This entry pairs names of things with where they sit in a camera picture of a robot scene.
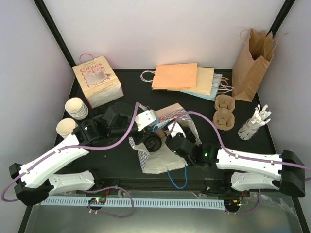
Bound grey pulp cup carrier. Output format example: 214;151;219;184
156;130;167;141

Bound blue checkered paper bag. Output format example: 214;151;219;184
129;103;201;174

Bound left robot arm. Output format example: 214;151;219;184
9;102;150;206

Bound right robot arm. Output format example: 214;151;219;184
165;123;305;197

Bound Cakes printed paper bag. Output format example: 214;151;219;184
72;56;123;109

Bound far paper cup stack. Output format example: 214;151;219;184
65;97;88;120

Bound paper cup stack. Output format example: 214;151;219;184
65;97;88;120
56;118;78;139

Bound orange flat paper bag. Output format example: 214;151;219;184
140;63;198;90

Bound tan flat paper bag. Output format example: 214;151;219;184
167;66;214;94

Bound near paper cup stack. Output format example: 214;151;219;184
56;118;78;139

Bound light blue flat paper bag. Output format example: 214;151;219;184
181;74;234;101

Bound standing brown paper bag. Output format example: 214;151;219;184
232;29;281;102

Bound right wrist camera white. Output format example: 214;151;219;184
164;123;186;138

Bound light blue cable duct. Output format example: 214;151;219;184
41;196;225;210

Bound left black frame post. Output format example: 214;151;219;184
33;0;76;67

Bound black frame post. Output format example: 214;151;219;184
33;0;76;67
266;0;295;37

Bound right black frame post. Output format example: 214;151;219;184
266;0;295;37

